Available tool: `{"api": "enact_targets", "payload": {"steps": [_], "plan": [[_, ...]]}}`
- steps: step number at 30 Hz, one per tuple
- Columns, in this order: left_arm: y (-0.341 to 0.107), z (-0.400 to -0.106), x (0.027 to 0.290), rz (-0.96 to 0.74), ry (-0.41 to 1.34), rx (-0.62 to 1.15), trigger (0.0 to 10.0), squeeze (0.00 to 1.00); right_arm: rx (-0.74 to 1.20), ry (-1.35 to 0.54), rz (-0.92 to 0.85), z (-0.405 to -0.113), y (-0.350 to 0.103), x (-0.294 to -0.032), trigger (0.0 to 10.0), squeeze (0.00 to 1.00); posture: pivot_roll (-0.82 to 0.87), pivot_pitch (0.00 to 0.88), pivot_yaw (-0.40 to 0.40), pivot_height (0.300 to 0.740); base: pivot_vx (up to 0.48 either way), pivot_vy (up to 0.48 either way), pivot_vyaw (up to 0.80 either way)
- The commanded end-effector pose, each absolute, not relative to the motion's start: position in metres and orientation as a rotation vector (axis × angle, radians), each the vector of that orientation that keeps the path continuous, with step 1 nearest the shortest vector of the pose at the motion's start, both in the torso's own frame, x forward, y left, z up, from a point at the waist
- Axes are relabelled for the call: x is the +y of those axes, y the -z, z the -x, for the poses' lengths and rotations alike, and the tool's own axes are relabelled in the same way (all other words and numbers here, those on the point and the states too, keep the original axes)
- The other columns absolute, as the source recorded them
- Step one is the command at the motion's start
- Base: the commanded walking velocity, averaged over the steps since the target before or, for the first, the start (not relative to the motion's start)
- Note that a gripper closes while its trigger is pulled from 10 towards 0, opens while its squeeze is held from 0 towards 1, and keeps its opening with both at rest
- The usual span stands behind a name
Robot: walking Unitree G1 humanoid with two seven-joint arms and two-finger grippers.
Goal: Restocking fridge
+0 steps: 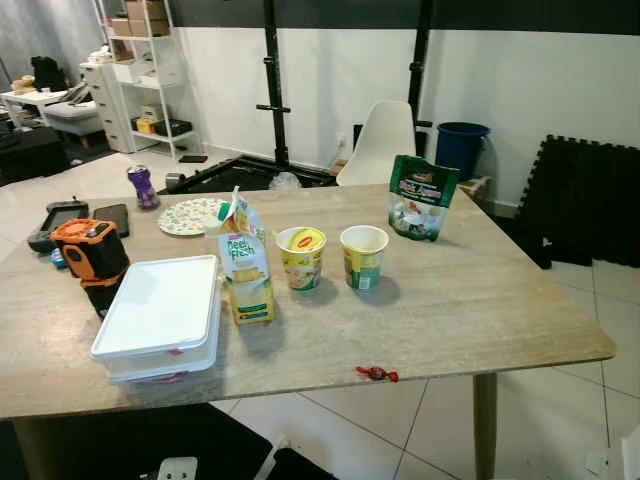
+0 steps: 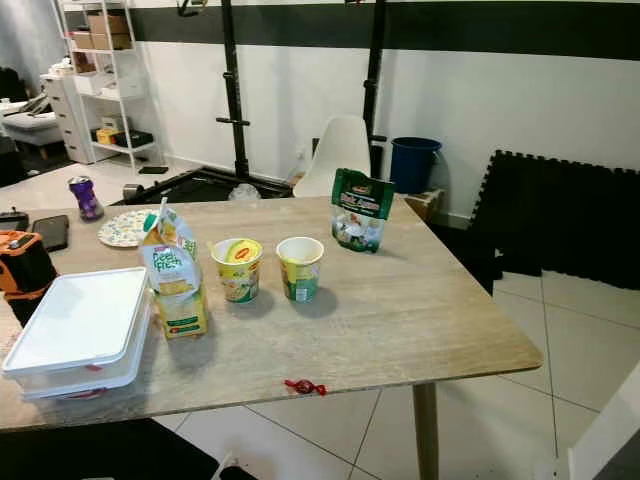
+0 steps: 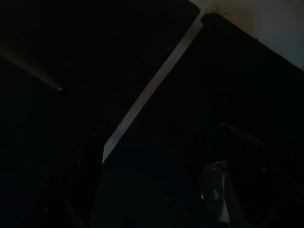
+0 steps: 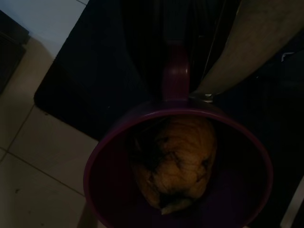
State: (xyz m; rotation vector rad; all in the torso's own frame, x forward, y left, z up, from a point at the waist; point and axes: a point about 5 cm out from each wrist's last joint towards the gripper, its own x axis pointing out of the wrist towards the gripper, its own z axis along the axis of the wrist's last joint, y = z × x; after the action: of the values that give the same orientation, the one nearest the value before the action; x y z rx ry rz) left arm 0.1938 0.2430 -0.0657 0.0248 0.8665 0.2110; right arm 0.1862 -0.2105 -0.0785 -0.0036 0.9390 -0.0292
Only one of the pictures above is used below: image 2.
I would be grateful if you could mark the black handheld screen controller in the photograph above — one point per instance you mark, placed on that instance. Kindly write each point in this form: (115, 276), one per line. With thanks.
(12, 220)

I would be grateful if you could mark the orange black power tool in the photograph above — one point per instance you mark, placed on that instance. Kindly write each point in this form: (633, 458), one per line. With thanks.
(25, 265)

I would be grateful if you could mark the black smartphone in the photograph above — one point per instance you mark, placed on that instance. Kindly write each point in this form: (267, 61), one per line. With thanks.
(50, 232)

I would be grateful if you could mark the purple drink can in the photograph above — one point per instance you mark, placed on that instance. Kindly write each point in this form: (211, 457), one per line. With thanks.
(86, 200)

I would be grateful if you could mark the white lidded container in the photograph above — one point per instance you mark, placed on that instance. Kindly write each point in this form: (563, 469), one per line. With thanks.
(90, 388)
(75, 320)

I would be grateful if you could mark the white sofa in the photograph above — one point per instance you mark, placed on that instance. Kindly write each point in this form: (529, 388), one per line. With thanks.
(28, 128)

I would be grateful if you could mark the floral paper plate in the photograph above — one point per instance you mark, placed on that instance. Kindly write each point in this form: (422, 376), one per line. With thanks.
(120, 228)

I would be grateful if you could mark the white drawer cabinet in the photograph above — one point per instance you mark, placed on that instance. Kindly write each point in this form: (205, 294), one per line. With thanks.
(65, 110)

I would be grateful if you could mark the Peel Fresh juice carton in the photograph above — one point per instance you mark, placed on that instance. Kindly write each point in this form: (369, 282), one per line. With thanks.
(178, 285)

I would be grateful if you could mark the white shelf unit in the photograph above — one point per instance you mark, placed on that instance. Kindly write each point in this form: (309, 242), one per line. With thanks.
(105, 82)

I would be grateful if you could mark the Maggi cup yellow lid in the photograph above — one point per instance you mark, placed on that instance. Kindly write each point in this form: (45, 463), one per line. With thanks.
(238, 280)

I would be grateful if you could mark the clear plastic bag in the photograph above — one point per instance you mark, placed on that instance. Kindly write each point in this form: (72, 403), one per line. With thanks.
(244, 193)

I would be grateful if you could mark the black squat rack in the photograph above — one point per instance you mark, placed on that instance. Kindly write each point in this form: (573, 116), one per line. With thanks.
(233, 90)

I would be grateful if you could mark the open Maggi noodle cup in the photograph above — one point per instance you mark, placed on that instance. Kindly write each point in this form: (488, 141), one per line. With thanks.
(300, 278)

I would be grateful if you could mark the red wrapped candy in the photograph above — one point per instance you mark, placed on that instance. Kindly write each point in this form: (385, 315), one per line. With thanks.
(304, 386)

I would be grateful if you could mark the white shell chair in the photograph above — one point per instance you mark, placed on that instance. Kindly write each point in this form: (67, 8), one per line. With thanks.
(342, 155)

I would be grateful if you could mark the green stock pouch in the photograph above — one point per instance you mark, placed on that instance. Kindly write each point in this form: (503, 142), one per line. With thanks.
(360, 212)

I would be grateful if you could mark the wooden table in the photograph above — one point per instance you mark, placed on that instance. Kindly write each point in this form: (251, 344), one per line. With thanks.
(400, 310)

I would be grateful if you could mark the blue plastic bin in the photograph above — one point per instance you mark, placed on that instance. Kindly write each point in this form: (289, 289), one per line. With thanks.
(416, 165)

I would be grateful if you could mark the small cardboard box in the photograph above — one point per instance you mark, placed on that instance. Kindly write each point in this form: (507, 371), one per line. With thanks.
(423, 205)

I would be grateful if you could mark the black foam puzzle mats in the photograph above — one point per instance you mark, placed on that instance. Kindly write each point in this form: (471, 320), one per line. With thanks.
(560, 215)

